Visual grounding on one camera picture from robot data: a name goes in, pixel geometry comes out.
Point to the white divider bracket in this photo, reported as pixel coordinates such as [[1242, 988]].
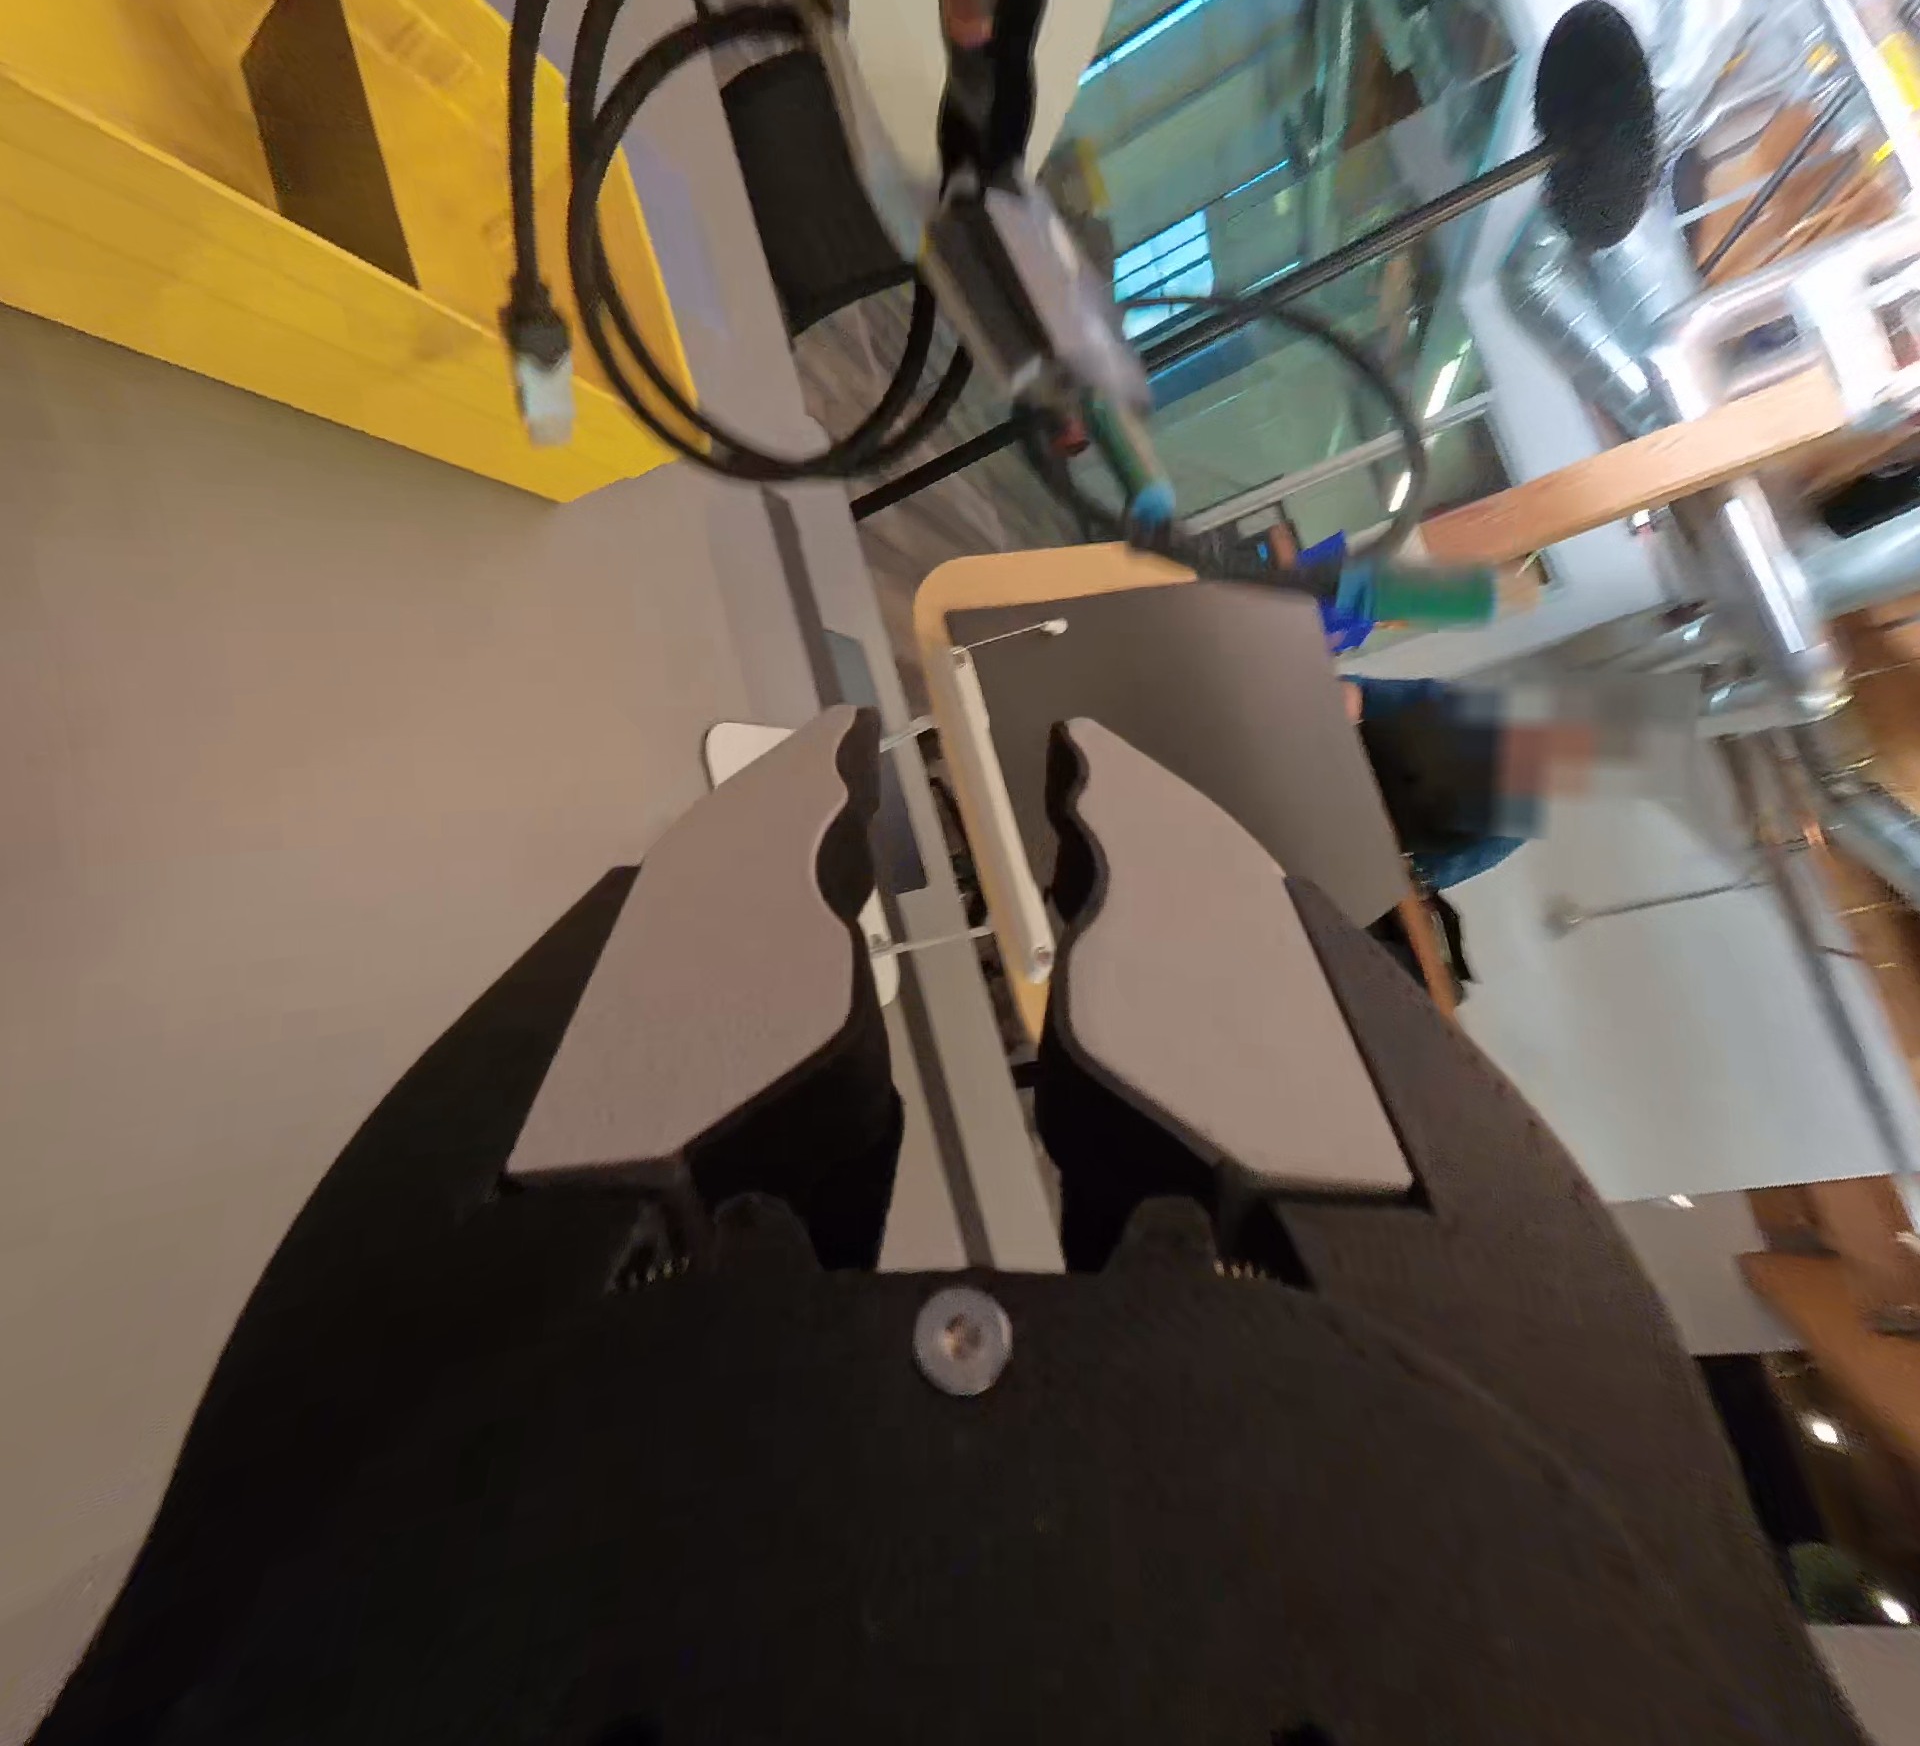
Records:
[[997, 817]]

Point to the silver ventilation duct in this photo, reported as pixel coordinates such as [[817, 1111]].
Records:
[[1576, 324]]

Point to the dark desk divider wooden edge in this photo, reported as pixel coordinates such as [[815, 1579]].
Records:
[[1200, 757]]

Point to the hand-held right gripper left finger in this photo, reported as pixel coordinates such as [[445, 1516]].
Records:
[[708, 993]]

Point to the yellow plastic bin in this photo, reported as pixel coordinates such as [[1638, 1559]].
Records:
[[148, 124]]

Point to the black rounded switch box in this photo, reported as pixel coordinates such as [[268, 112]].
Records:
[[1021, 290]]

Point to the black round-top pole stand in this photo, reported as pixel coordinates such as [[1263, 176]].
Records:
[[1598, 124]]

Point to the black bin divider plate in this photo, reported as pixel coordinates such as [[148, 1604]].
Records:
[[342, 124]]

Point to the wooden ceiling beam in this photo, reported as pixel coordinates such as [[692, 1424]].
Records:
[[1651, 466]]

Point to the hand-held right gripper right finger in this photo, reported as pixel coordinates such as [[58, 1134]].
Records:
[[1211, 1010]]

